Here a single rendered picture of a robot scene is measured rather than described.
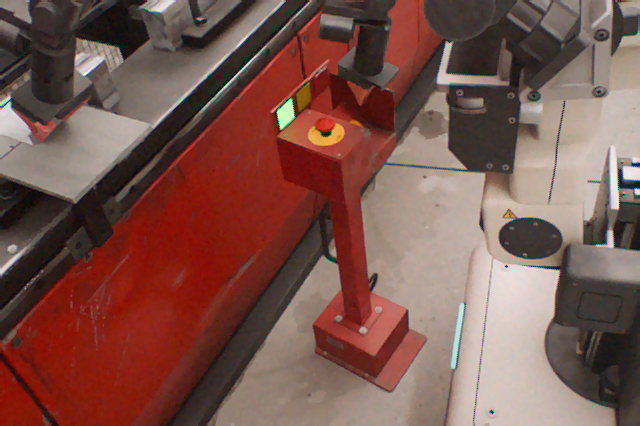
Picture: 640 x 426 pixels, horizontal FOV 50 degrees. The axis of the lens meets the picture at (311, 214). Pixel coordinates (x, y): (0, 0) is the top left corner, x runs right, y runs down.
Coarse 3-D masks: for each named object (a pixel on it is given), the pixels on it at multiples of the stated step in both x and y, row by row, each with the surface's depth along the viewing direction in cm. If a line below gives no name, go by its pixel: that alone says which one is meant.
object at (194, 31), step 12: (228, 0) 153; (240, 0) 152; (252, 0) 156; (204, 12) 150; (216, 12) 149; (228, 12) 149; (240, 12) 153; (192, 24) 147; (216, 24) 147; (228, 24) 150; (192, 36) 144; (204, 36) 144
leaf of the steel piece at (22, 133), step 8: (8, 120) 112; (16, 120) 112; (56, 120) 109; (0, 128) 111; (8, 128) 111; (16, 128) 110; (24, 128) 110; (8, 136) 109; (16, 136) 109; (24, 136) 108; (32, 136) 106; (32, 144) 107
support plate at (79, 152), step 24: (72, 120) 110; (96, 120) 109; (120, 120) 109; (0, 144) 108; (24, 144) 107; (48, 144) 106; (72, 144) 106; (96, 144) 105; (120, 144) 104; (0, 168) 104; (24, 168) 103; (48, 168) 102; (72, 168) 102; (96, 168) 101; (48, 192) 99; (72, 192) 98
